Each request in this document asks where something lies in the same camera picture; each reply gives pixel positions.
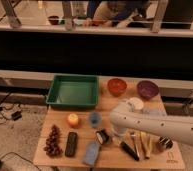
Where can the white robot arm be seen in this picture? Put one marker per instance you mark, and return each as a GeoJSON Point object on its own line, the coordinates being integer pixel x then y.
{"type": "Point", "coordinates": [177, 128]}

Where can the red bowl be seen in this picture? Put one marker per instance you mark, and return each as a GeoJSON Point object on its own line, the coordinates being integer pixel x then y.
{"type": "Point", "coordinates": [116, 86]}

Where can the purple bowl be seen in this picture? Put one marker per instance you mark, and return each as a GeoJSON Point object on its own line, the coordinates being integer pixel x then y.
{"type": "Point", "coordinates": [147, 89]}

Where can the green plastic tray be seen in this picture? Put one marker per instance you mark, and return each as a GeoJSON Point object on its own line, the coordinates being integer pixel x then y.
{"type": "Point", "coordinates": [73, 91]}

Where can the small blue cup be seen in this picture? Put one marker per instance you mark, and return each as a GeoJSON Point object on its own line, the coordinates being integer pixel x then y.
{"type": "Point", "coordinates": [94, 119]}

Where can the yellow orange apple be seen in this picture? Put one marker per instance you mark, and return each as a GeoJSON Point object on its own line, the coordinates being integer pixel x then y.
{"type": "Point", "coordinates": [73, 120]}

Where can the wooden board table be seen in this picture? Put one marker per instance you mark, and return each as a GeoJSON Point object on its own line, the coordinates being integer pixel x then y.
{"type": "Point", "coordinates": [110, 155]}

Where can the black remote control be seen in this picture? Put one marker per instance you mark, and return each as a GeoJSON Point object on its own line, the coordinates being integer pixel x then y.
{"type": "Point", "coordinates": [71, 144]}

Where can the crumpled blue grey cloth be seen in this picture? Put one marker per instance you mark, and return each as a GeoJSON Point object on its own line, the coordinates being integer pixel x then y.
{"type": "Point", "coordinates": [156, 112]}

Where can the blue sponge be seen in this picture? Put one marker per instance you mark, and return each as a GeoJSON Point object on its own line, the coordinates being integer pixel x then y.
{"type": "Point", "coordinates": [91, 153]}

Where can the person in background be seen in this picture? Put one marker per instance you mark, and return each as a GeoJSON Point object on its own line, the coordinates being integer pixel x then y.
{"type": "Point", "coordinates": [108, 13]}

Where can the bunch of dark grapes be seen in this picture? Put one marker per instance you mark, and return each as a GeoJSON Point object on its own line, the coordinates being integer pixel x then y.
{"type": "Point", "coordinates": [52, 147]}

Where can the black power adapter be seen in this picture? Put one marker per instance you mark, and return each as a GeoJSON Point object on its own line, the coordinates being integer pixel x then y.
{"type": "Point", "coordinates": [16, 115]}

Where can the metal can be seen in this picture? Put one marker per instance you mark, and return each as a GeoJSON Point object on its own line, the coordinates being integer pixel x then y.
{"type": "Point", "coordinates": [164, 144]}

